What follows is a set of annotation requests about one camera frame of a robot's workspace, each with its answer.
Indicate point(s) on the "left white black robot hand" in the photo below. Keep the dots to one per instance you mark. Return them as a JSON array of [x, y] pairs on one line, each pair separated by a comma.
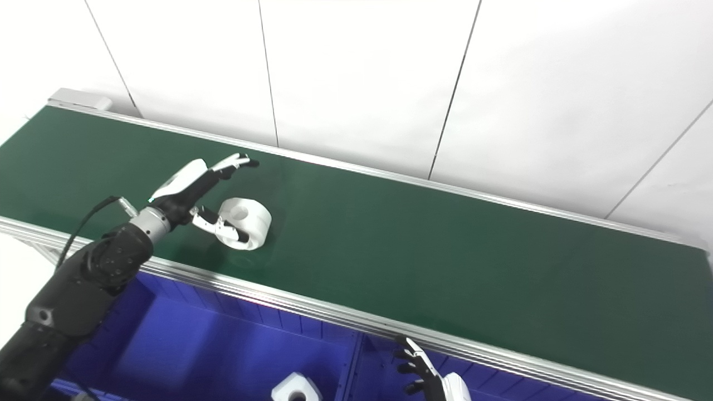
[[181, 189]]

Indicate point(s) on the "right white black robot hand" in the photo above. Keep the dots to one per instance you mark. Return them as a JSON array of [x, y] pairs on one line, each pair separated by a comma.
[[445, 390]]

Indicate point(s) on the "white round plastic part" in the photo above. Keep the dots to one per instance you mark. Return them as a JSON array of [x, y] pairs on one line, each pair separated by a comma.
[[253, 220]]

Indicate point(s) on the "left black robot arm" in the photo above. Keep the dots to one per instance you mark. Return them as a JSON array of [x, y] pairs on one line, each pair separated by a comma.
[[83, 289]]

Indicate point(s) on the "blue plastic bin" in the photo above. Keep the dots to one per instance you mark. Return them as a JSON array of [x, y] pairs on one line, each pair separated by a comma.
[[211, 340], [501, 384]]

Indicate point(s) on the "green conveyor belt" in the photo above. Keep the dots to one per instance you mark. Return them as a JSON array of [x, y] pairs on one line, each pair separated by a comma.
[[312, 306], [445, 256]]

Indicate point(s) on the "white hexagonal plastic part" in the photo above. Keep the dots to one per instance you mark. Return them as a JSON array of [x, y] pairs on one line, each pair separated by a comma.
[[295, 390]]

